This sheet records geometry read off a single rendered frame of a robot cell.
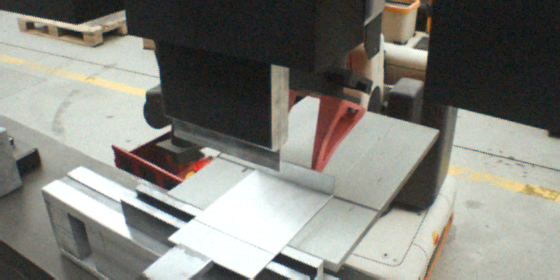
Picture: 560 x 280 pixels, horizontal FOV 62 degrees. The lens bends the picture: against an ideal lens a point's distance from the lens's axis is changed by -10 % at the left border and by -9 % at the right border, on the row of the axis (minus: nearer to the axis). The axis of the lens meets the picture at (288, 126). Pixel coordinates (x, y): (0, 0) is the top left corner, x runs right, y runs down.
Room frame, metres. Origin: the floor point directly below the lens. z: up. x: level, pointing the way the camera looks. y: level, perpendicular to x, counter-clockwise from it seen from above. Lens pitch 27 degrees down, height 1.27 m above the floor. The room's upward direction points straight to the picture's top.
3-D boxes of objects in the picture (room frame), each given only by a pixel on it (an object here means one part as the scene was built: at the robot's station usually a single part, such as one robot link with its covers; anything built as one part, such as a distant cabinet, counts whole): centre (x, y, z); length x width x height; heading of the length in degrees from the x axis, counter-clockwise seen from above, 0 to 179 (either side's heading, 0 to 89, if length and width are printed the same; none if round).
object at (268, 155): (0.33, 0.05, 1.13); 0.10 x 0.02 x 0.10; 58
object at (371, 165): (0.45, -0.03, 1.00); 0.26 x 0.18 x 0.01; 148
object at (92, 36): (4.57, 1.94, 0.07); 1.20 x 0.80 x 0.14; 59
